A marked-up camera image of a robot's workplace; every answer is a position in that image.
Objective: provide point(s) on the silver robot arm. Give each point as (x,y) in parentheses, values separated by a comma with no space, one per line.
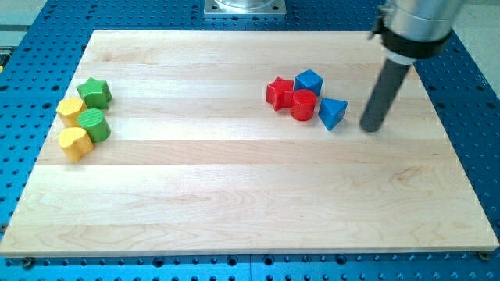
(415,29)

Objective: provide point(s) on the yellow heart block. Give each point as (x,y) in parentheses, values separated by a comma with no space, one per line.
(75,143)

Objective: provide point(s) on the red star block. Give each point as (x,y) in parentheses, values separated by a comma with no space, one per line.
(280,93)

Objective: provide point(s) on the red cylinder block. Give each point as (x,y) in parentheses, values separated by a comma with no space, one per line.
(303,104)

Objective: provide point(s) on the wooden board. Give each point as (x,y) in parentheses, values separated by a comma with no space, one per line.
(198,162)

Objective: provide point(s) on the blue cube block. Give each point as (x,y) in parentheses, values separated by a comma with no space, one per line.
(309,80)

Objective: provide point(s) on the blue triangle block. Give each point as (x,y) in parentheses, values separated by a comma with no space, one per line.
(331,112)

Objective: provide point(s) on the green cylinder block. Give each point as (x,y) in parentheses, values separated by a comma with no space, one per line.
(94,122)

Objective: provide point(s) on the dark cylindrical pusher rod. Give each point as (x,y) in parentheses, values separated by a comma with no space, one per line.
(383,94)

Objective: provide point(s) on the green star block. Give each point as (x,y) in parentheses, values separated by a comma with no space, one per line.
(95,93)

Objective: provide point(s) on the yellow hexagon block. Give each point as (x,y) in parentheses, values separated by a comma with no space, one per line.
(69,110)

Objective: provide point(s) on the blue perforated metal table plate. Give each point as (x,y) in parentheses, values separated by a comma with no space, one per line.
(42,66)

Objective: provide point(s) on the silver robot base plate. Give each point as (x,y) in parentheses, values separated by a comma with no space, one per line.
(244,7)

